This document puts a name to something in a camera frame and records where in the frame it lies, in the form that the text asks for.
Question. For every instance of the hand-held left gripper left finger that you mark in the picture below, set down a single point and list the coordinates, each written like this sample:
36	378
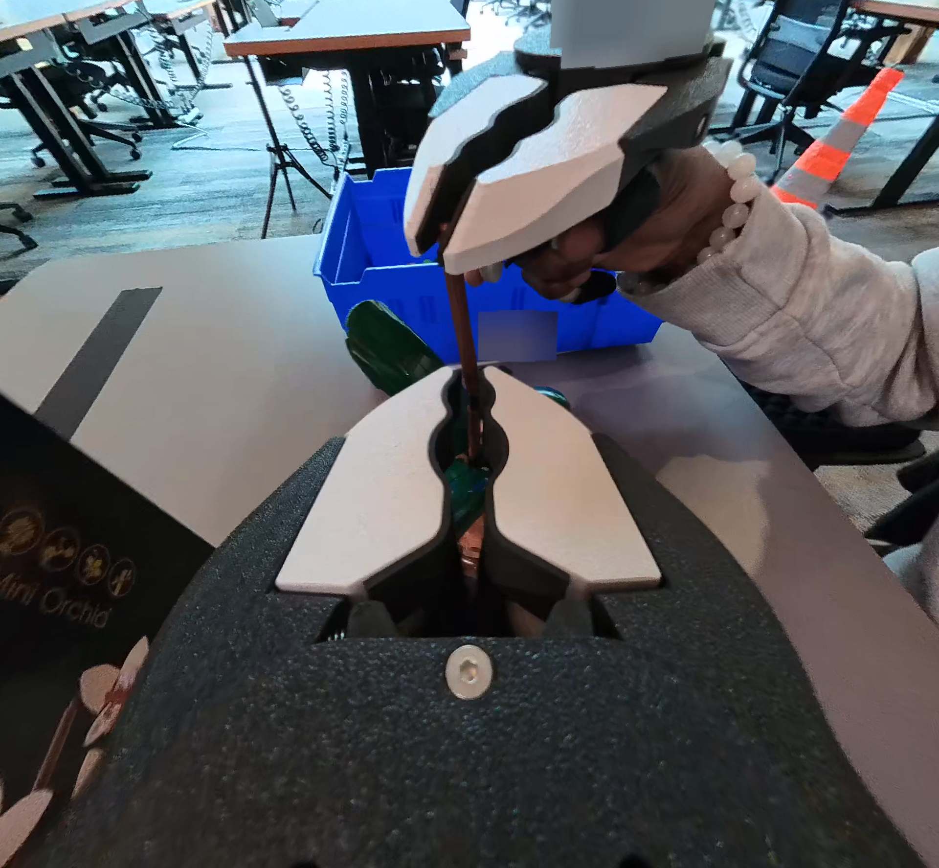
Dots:
367	501

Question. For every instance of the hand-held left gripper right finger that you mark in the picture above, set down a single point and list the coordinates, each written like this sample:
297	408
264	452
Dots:
572	508

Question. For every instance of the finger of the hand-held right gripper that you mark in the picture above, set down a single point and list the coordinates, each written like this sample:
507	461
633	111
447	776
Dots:
440	163
543	178

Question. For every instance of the toy brick orchid plant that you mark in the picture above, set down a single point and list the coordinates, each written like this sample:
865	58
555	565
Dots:
389	347

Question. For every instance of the brown toy orchid stem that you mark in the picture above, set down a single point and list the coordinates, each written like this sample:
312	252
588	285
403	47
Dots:
466	339

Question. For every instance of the person's right forearm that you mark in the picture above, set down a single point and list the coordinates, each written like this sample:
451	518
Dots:
807	310

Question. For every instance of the grey desk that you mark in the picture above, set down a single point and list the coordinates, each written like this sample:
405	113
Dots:
220	339

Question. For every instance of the person's right hand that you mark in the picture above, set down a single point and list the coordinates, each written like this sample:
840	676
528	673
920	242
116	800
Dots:
675	222

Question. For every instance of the blue plastic bin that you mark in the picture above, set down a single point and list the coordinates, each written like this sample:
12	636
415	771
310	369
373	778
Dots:
367	237

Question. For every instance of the black office chair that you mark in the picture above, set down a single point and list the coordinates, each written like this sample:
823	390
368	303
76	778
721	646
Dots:
814	38
73	97

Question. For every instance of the orange traffic cone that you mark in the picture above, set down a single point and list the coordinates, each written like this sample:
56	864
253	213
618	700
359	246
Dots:
843	134

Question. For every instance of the black tripod stand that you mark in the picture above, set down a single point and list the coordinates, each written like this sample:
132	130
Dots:
257	97

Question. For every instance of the black mesh chair seat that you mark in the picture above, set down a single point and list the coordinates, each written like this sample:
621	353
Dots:
843	427

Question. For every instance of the black orchid print box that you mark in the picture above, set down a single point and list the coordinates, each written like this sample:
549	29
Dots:
81	516

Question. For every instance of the black tape strip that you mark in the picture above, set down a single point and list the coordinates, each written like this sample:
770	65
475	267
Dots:
99	358

